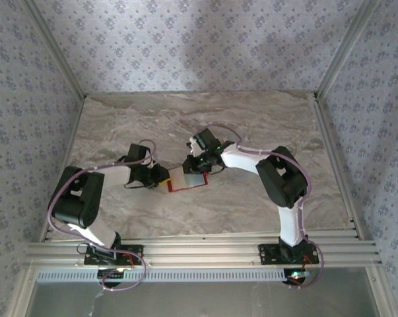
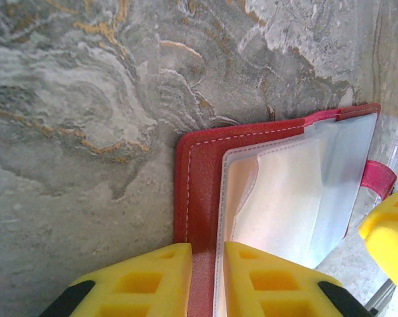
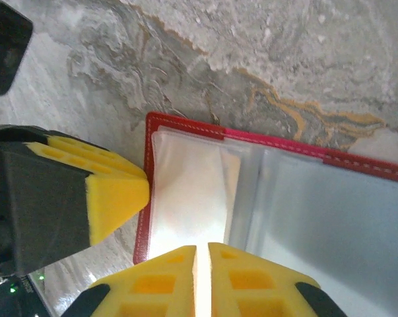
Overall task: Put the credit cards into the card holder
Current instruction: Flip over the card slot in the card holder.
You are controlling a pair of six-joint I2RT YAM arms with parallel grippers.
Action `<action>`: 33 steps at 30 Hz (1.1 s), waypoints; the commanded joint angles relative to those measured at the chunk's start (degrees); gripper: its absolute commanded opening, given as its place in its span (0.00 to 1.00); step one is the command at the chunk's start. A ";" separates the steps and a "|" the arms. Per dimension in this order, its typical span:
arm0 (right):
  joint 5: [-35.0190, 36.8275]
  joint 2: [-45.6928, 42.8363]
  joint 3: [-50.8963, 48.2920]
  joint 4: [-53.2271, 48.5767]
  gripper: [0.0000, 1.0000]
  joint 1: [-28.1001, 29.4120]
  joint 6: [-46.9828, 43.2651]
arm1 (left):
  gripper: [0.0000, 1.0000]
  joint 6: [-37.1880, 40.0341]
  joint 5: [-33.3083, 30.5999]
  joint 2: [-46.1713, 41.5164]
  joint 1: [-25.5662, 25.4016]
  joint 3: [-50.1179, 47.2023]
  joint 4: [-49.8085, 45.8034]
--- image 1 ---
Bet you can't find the red card holder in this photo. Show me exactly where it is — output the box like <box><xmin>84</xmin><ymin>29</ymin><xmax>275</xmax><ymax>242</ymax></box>
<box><xmin>167</xmin><ymin>166</ymin><xmax>209</xmax><ymax>194</ymax></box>

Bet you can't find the white card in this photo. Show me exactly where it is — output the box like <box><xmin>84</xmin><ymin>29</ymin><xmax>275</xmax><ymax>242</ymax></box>
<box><xmin>170</xmin><ymin>168</ymin><xmax>185</xmax><ymax>191</ymax></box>

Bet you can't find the blue grey card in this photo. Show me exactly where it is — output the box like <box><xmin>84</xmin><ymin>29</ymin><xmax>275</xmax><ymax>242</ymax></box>
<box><xmin>184</xmin><ymin>173</ymin><xmax>206</xmax><ymax>189</ymax></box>

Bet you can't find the black controller board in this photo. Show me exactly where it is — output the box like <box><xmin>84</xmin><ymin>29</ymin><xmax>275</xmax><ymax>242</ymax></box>
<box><xmin>97</xmin><ymin>269</ymin><xmax>126</xmax><ymax>288</ymax></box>
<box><xmin>282</xmin><ymin>269</ymin><xmax>311</xmax><ymax>287</ymax></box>

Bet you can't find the grey metal sheet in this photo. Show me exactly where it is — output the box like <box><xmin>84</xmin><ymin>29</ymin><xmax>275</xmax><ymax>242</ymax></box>
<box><xmin>26</xmin><ymin>280</ymin><xmax>381</xmax><ymax>317</ymax></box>

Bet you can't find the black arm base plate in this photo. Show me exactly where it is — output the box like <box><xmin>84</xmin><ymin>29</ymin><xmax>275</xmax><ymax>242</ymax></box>
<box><xmin>257</xmin><ymin>242</ymin><xmax>320</xmax><ymax>265</ymax></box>
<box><xmin>84</xmin><ymin>243</ymin><xmax>145</xmax><ymax>266</ymax></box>

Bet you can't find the aluminium cross rail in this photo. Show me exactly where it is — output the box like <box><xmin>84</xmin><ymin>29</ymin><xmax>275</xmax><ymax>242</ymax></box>
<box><xmin>22</xmin><ymin>230</ymin><xmax>383</xmax><ymax>269</ymax></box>

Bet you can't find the aluminium table side rail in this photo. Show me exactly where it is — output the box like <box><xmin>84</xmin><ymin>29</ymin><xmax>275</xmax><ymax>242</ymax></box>
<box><xmin>314</xmin><ymin>92</ymin><xmax>364</xmax><ymax>241</ymax></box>
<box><xmin>38</xmin><ymin>94</ymin><xmax>89</xmax><ymax>244</ymax></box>

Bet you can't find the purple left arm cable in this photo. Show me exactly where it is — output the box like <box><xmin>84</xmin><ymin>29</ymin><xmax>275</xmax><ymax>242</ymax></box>
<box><xmin>46</xmin><ymin>138</ymin><xmax>158</xmax><ymax>292</ymax></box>

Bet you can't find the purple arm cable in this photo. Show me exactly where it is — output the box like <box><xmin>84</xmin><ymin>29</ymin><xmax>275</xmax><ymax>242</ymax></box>
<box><xmin>198</xmin><ymin>122</ymin><xmax>325</xmax><ymax>291</ymax></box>
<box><xmin>46</xmin><ymin>138</ymin><xmax>158</xmax><ymax>292</ymax></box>

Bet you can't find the grey slotted cable duct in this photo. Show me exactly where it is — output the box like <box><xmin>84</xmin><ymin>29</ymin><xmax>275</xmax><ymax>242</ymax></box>
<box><xmin>36</xmin><ymin>267</ymin><xmax>314</xmax><ymax>283</ymax></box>

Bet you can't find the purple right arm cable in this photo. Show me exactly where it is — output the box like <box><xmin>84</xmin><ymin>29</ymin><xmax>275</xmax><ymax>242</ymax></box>
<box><xmin>198</xmin><ymin>122</ymin><xmax>325</xmax><ymax>291</ymax></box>

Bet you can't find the aluminium upright post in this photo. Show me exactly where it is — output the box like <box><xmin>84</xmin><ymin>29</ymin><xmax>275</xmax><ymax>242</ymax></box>
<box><xmin>315</xmin><ymin>0</ymin><xmax>383</xmax><ymax>98</ymax></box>
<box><xmin>20</xmin><ymin>0</ymin><xmax>88</xmax><ymax>99</ymax></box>

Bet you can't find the aluminium frame leg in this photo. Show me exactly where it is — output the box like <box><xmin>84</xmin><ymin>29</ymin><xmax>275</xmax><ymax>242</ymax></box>
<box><xmin>366</xmin><ymin>265</ymin><xmax>398</xmax><ymax>317</ymax></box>
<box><xmin>7</xmin><ymin>265</ymin><xmax>38</xmax><ymax>317</ymax></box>

